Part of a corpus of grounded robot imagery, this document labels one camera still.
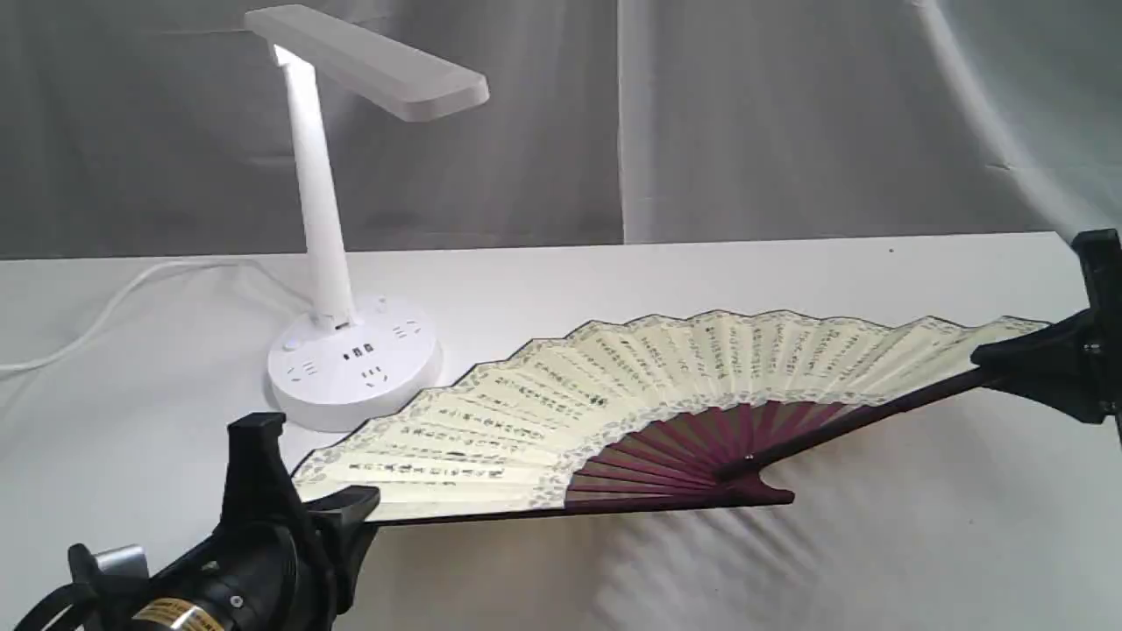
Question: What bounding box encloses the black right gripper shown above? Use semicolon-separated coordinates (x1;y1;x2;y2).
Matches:
971;229;1121;435

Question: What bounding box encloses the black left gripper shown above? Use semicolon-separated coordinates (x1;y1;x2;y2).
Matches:
149;412;381;630

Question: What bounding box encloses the paper folding fan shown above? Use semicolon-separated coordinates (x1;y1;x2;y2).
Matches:
292;310;1043;525

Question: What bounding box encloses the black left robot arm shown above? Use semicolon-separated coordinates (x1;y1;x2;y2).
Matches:
18;412;380;630

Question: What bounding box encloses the white desk lamp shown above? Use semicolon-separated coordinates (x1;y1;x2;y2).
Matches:
243;4;490;435

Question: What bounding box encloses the grey backdrop curtain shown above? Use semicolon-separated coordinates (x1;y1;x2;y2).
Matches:
1;1;1121;259

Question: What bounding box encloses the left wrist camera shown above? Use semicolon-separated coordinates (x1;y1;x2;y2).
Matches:
67;543;151;597

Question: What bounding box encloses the white power cable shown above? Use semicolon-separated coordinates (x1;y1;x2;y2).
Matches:
0;257;309;376

